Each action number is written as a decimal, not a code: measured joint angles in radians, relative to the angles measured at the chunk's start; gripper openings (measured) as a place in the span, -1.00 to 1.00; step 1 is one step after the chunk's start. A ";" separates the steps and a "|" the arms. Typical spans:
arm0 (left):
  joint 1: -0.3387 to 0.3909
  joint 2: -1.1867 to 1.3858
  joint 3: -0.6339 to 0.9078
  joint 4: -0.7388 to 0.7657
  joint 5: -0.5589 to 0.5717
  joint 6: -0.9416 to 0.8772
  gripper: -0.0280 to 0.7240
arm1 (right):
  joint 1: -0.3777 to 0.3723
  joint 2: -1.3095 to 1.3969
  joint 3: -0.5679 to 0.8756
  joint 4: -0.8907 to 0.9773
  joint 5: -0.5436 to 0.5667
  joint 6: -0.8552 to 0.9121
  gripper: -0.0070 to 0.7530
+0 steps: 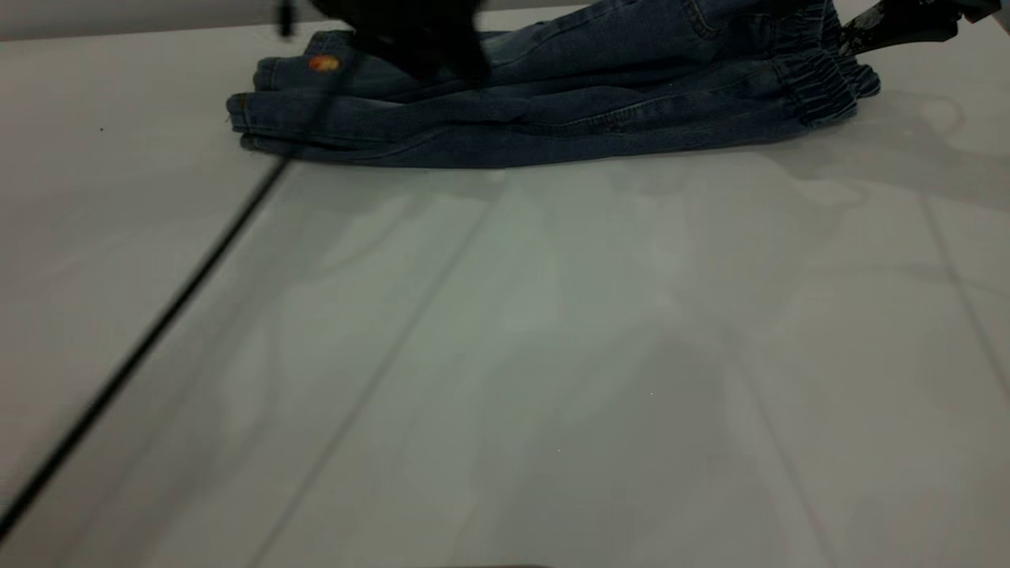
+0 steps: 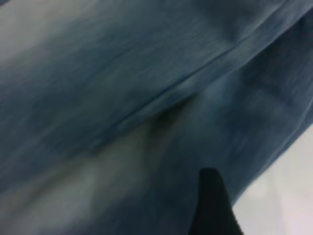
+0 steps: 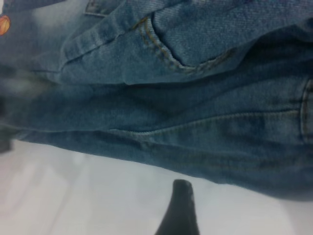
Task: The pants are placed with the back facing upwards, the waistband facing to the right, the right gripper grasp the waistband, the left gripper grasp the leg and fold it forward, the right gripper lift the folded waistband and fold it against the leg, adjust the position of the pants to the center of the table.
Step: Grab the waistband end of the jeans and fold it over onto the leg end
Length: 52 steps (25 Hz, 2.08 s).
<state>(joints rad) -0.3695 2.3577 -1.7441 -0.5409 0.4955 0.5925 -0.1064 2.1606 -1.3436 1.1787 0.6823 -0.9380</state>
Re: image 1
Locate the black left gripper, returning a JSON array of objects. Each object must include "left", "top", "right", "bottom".
[{"left": 308, "top": 0, "right": 492, "bottom": 86}]

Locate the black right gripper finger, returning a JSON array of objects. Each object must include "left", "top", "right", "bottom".
[{"left": 840, "top": 0, "right": 962, "bottom": 58}]

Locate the blue denim jeans basketball print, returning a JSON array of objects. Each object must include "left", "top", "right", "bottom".
[{"left": 226, "top": 0, "right": 882, "bottom": 170}]

